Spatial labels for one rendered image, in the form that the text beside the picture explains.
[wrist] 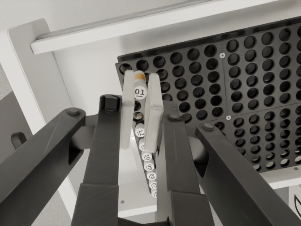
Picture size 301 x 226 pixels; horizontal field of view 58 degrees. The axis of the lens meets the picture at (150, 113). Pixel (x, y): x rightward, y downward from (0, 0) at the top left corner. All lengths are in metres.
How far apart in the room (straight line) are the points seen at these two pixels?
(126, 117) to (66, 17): 0.30
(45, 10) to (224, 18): 0.25
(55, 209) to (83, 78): 1.39
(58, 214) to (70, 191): 1.39
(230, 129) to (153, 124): 0.19
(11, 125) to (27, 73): 0.59
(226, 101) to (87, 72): 0.18
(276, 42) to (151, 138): 0.20
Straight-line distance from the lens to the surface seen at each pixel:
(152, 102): 0.16
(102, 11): 0.42
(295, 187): 0.51
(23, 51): 0.30
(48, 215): 1.75
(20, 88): 0.29
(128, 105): 0.15
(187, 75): 0.30
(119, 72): 0.29
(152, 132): 0.16
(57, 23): 0.44
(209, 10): 0.29
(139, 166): 0.41
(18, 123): 0.88
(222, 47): 0.30
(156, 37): 0.35
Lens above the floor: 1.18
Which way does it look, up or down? 65 degrees down
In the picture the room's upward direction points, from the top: 175 degrees clockwise
